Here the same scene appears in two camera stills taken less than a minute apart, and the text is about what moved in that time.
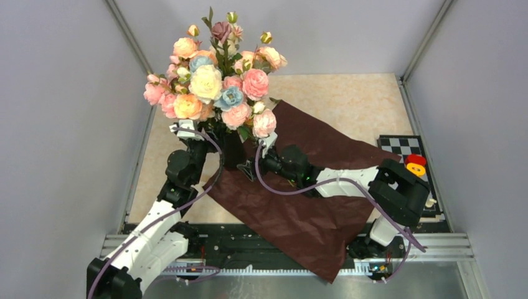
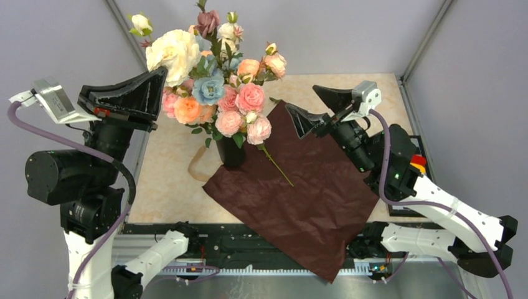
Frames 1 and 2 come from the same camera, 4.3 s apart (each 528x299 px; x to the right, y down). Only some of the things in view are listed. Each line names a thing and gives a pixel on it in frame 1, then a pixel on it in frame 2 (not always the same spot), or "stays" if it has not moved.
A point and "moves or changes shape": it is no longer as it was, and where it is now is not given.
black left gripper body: x=198 y=151 → x=114 y=134
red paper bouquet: x=272 y=202 stays
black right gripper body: x=273 y=164 → x=352 y=138
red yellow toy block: x=416 y=164 stays
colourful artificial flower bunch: x=213 y=78 moves or changes shape
